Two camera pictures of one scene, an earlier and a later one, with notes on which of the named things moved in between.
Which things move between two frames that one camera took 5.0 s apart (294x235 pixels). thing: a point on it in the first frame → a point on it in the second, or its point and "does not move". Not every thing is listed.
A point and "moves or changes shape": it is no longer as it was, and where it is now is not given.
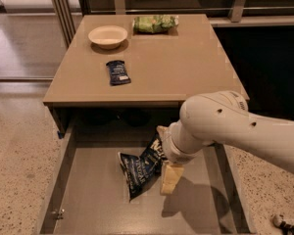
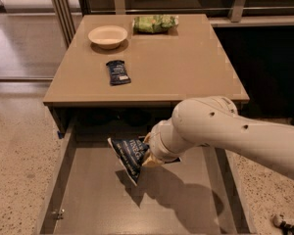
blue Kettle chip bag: (140, 171) moves or changes shape
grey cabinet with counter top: (165, 70) does not move
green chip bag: (155, 23) does not move
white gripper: (171, 148) → (157, 146)
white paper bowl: (108, 36) does not move
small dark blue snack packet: (118, 72) does not move
